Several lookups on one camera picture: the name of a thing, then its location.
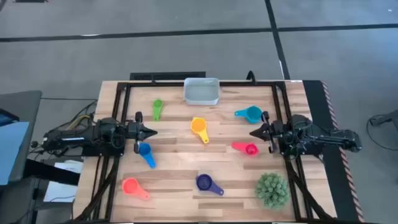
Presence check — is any yellow measuring cup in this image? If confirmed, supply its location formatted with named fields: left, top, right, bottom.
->
left=190, top=117, right=210, bottom=144

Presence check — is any black floor cable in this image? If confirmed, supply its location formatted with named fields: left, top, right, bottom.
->
left=366, top=113, right=398, bottom=152

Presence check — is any grey stand leg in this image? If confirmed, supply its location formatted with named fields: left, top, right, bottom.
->
left=369, top=108, right=398, bottom=127

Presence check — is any black mat with striped edge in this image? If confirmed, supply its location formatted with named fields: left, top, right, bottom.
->
left=303, top=80, right=365, bottom=223

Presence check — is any dark tablet screen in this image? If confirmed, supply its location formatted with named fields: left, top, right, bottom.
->
left=0, top=108, right=20, bottom=128

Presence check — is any black beam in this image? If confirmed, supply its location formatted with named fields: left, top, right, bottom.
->
left=23, top=158, right=81, bottom=187

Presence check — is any grey rectangular basket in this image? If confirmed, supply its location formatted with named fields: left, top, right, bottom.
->
left=182, top=77, right=221, bottom=106

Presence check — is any yellow cable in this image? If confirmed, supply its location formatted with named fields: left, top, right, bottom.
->
left=67, top=114, right=91, bottom=130

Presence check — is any pink measuring cup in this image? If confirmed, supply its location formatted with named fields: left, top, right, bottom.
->
left=231, top=141, right=259, bottom=157

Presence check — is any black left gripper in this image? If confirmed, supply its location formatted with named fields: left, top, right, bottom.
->
left=126, top=111, right=158, bottom=154

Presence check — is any teal measuring cup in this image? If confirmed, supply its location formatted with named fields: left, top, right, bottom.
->
left=234, top=105, right=264, bottom=124

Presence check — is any coral measuring cup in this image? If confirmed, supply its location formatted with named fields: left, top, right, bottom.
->
left=121, top=177, right=150, bottom=201

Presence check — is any grey side desk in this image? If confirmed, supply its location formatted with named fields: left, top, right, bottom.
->
left=0, top=90, right=43, bottom=224

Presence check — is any blue folder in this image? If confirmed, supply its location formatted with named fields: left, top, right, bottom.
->
left=0, top=121, right=30, bottom=187

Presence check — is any purple measuring cup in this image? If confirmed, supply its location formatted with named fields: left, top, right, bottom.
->
left=195, top=174, right=224, bottom=197

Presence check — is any green artificial plant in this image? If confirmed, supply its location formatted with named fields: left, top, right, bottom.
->
left=254, top=172, right=290, bottom=211

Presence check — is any black floor grille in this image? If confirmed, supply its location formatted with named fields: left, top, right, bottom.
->
left=129, top=71, right=206, bottom=81

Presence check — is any black aluminium table frame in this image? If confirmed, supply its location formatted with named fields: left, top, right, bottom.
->
left=74, top=80, right=338, bottom=224

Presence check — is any white paper sheet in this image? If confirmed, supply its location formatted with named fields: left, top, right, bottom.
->
left=43, top=180, right=78, bottom=203
left=54, top=160, right=84, bottom=174

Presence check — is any green measuring cup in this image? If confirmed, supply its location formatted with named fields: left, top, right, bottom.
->
left=152, top=98, right=164, bottom=122

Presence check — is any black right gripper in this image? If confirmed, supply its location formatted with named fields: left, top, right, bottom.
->
left=249, top=111, right=282, bottom=154

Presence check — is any blue measuring cup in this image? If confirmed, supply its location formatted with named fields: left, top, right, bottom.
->
left=138, top=142, right=157, bottom=169

